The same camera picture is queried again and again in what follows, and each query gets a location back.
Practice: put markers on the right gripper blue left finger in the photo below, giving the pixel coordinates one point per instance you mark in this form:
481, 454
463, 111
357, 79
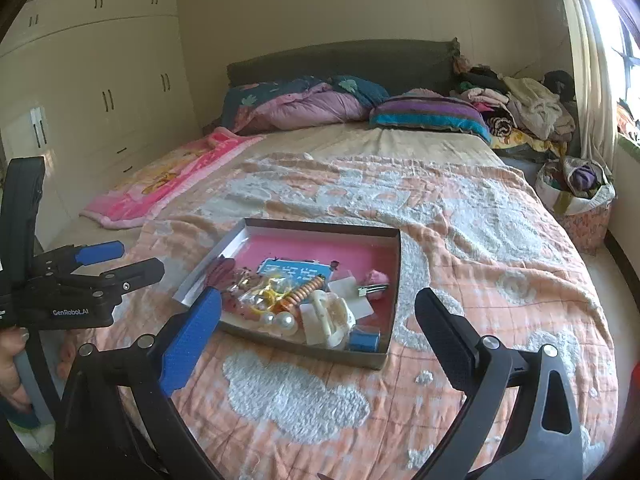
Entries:
188, 340

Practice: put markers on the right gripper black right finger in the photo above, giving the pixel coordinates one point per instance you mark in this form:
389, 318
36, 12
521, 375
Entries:
453, 340

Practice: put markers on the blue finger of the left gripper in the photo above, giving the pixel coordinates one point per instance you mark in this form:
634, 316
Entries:
98, 253

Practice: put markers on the yellow hoop earrings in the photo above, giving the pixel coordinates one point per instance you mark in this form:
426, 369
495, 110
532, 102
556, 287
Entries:
268, 291

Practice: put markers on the cream claw hair clip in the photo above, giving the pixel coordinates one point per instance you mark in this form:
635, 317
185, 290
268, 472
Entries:
327, 320

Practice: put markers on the clear bag white earring card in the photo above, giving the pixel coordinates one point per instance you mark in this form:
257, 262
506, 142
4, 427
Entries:
347, 289

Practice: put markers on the left hand painted nails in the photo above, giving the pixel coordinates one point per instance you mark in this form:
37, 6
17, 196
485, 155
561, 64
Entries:
13, 342

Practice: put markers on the pink cartoon blanket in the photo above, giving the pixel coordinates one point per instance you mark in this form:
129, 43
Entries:
142, 196

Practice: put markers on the small blue box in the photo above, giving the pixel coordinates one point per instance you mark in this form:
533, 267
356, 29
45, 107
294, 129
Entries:
364, 339

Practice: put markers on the peach white patterned quilt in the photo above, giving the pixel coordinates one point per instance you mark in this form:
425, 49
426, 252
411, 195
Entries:
475, 234

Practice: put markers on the shallow cardboard box pink liner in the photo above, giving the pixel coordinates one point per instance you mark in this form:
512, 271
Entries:
312, 254

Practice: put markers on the laundry basket with clothes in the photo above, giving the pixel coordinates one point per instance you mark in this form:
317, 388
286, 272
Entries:
580, 196

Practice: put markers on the pile of clothes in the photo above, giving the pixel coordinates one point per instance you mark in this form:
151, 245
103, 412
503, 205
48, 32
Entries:
528, 119

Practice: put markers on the purple teal striped pillow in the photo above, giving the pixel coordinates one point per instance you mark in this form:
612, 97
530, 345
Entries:
423, 109

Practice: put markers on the beige bed sheet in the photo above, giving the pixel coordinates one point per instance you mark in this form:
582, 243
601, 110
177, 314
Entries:
325, 145

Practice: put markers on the dark upholstered headboard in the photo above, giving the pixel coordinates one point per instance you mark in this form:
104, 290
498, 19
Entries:
398, 65

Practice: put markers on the cream window curtain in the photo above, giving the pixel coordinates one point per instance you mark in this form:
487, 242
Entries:
588, 22

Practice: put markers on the cream wardrobe with handles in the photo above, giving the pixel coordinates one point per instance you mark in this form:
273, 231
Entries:
98, 89

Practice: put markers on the window with dark frame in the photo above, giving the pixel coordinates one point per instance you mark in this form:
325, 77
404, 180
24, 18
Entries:
621, 33

